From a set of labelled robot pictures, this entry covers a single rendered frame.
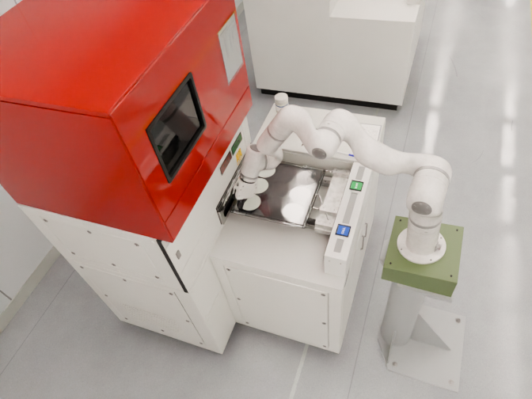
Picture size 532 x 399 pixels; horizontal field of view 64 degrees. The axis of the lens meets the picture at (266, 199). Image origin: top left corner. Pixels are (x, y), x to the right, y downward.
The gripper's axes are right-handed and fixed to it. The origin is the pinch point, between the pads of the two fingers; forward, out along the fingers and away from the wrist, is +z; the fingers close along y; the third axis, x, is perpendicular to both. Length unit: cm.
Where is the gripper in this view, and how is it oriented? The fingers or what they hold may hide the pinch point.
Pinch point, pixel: (240, 203)
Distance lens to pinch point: 201.7
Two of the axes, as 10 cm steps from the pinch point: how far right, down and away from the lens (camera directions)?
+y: 8.3, -1.4, 5.4
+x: -5.0, -6.3, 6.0
